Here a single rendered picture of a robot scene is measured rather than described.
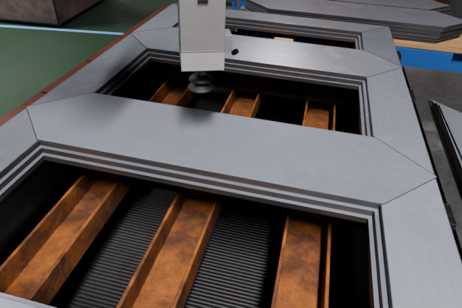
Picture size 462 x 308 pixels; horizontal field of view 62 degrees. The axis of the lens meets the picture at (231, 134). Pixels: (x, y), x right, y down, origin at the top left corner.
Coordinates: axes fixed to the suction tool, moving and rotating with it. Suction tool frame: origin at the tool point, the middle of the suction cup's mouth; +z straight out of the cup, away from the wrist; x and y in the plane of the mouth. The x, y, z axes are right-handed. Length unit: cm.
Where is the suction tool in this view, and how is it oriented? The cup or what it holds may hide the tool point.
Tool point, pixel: (200, 87)
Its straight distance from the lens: 63.3
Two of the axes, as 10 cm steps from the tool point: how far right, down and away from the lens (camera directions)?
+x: -9.9, 0.5, -1.5
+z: -0.4, 8.3, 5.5
